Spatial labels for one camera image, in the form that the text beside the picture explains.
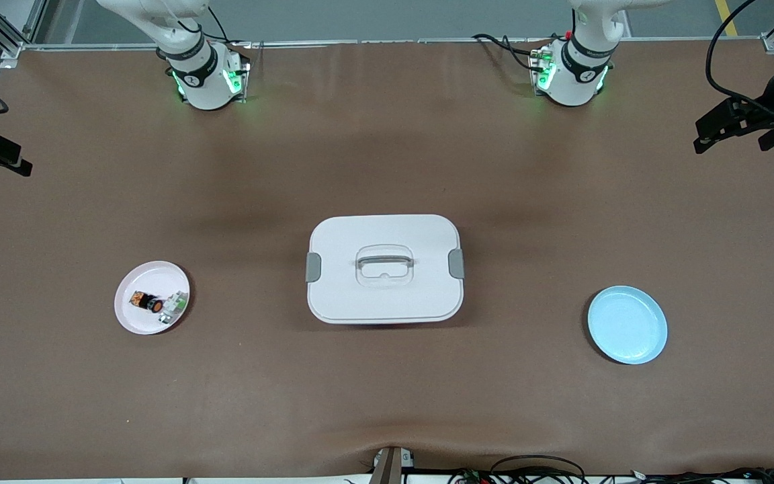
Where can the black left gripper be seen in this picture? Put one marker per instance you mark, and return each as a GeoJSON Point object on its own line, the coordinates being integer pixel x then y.
{"type": "Point", "coordinates": [769, 100]}

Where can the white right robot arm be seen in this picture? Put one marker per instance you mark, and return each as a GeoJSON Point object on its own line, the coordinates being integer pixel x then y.
{"type": "Point", "coordinates": [205, 87]}

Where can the white box lid grey latches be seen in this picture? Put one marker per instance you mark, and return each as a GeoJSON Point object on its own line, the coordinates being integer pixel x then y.
{"type": "Point", "coordinates": [387, 296]}

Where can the pink round plate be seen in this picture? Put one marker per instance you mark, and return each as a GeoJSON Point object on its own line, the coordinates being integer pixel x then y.
{"type": "Point", "coordinates": [138, 316]}

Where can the light blue round plate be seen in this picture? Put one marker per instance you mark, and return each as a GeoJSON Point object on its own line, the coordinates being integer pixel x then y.
{"type": "Point", "coordinates": [627, 326]}

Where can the green white switch module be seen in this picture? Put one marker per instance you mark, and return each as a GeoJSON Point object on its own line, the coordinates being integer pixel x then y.
{"type": "Point", "coordinates": [173, 308]}

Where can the grey table edge rail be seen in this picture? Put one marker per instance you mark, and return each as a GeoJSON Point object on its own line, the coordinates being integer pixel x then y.
{"type": "Point", "coordinates": [394, 42]}

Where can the front camera mount bracket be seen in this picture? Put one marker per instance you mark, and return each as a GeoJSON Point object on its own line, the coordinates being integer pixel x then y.
{"type": "Point", "coordinates": [390, 467]}

